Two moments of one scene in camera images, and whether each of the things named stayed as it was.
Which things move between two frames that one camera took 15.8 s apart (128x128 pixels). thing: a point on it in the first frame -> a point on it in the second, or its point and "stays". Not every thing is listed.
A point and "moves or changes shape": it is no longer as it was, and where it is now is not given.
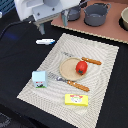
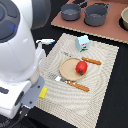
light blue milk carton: [40, 79] moves or changes shape
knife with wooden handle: [84, 58] stays
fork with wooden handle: [74, 84] stays
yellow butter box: [76, 99] -> [43, 92]
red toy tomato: [81, 67] stays
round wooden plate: [67, 69] stays
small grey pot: [74, 13] stays
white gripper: [40, 10] -> [15, 95]
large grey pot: [96, 13] stays
